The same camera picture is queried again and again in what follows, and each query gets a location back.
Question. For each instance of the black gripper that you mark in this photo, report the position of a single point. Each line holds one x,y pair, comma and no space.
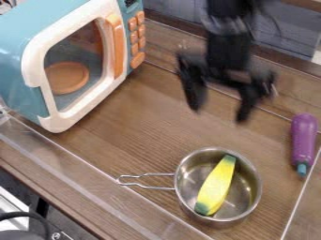
225,64

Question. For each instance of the purple toy eggplant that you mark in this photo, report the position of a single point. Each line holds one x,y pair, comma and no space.
304,127

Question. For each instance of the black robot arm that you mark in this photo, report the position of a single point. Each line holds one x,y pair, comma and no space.
229,17

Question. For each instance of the orange microwave turntable plate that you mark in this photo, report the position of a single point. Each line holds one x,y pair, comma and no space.
67,77

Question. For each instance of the blue toy microwave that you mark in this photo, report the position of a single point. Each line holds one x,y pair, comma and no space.
99,33

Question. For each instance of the silver pot with wire handle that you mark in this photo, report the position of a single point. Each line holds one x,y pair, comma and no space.
188,178

